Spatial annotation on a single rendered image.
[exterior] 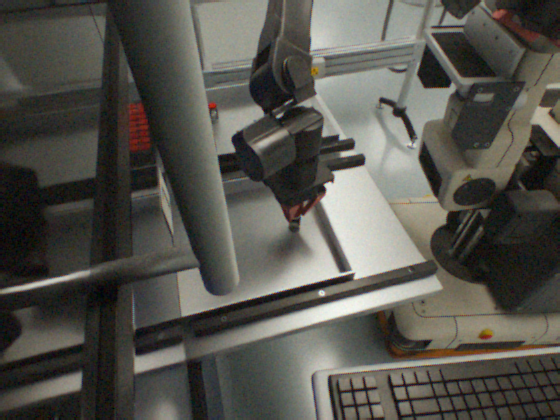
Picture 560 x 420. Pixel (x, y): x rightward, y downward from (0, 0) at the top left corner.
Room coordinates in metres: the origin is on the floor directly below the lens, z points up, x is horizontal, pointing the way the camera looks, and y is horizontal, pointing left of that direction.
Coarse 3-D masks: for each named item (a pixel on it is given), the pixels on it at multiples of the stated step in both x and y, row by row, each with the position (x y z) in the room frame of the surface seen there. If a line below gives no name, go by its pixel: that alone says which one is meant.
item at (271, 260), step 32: (224, 192) 0.50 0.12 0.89; (256, 192) 0.51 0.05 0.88; (256, 224) 0.42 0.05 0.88; (288, 224) 0.42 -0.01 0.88; (320, 224) 0.42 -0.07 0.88; (256, 256) 0.35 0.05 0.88; (288, 256) 0.35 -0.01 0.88; (320, 256) 0.35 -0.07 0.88; (192, 288) 0.29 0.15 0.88; (256, 288) 0.29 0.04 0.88; (288, 288) 0.27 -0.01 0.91; (192, 320) 0.23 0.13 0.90
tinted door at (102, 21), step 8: (88, 0) 0.40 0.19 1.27; (96, 0) 0.44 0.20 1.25; (104, 0) 0.49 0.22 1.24; (96, 8) 0.42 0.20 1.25; (104, 8) 0.47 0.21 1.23; (96, 16) 0.41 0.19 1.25; (104, 16) 0.45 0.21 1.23; (96, 24) 0.39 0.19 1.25; (104, 24) 0.44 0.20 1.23; (104, 32) 0.42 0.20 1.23; (104, 40) 0.40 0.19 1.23
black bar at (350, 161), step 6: (348, 156) 0.60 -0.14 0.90; (354, 156) 0.60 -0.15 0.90; (360, 156) 0.60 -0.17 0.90; (324, 162) 0.58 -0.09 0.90; (330, 162) 0.58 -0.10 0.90; (336, 162) 0.58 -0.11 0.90; (342, 162) 0.58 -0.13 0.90; (348, 162) 0.58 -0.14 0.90; (354, 162) 0.58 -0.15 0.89; (360, 162) 0.59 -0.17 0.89; (330, 168) 0.57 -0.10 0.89; (336, 168) 0.57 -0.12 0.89; (342, 168) 0.58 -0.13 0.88; (222, 180) 0.52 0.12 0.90; (228, 180) 0.52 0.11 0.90
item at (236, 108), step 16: (208, 96) 0.83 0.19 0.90; (224, 96) 0.84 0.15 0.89; (240, 96) 0.85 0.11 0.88; (224, 112) 0.78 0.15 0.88; (240, 112) 0.78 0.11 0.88; (256, 112) 0.78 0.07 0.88; (224, 128) 0.72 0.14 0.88; (240, 128) 0.72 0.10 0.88; (224, 144) 0.66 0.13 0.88; (224, 160) 0.59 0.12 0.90
